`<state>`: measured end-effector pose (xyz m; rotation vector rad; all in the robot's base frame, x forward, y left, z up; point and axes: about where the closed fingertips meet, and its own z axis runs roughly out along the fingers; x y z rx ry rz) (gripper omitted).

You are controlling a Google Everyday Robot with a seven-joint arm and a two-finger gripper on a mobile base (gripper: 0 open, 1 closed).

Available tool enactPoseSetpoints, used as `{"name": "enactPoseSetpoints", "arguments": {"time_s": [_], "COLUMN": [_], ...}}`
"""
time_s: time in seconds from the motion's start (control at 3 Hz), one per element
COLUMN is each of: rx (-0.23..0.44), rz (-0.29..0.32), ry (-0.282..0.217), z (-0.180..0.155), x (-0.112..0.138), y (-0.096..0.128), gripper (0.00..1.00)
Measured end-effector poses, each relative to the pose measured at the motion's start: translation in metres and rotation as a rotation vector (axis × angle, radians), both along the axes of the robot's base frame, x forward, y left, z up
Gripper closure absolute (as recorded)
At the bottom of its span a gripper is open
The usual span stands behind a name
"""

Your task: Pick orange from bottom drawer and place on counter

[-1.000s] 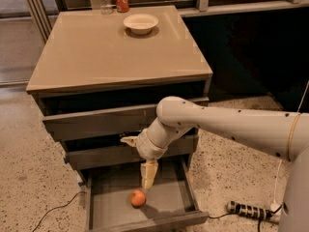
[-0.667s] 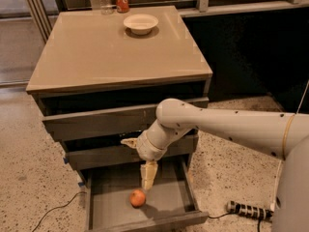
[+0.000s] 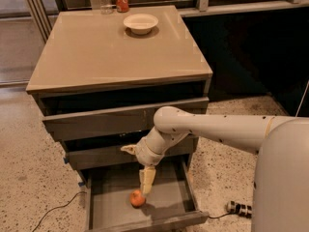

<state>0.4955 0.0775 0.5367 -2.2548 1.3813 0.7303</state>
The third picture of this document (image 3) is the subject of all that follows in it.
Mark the grey middle drawer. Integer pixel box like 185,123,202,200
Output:
66,133,200,171

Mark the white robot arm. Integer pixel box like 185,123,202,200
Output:
122,106,309,232

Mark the black white power strip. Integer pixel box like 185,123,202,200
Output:
226,201,252,218

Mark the grey drawer cabinet beige top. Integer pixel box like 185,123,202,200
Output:
25,5,214,179

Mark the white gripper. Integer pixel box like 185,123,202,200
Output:
120,139,166,196

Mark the white paper bowl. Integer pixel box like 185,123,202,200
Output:
124,14,158,35

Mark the grey open bottom drawer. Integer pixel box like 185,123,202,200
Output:
85,157,208,232

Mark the grey top drawer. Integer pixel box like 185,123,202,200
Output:
42,97,209,141

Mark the orange fruit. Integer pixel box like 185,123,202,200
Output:
129,189,146,208

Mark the black cables right floor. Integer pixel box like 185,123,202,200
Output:
208,212,230,220

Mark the black cable left floor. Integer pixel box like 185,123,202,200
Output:
31,190,87,232

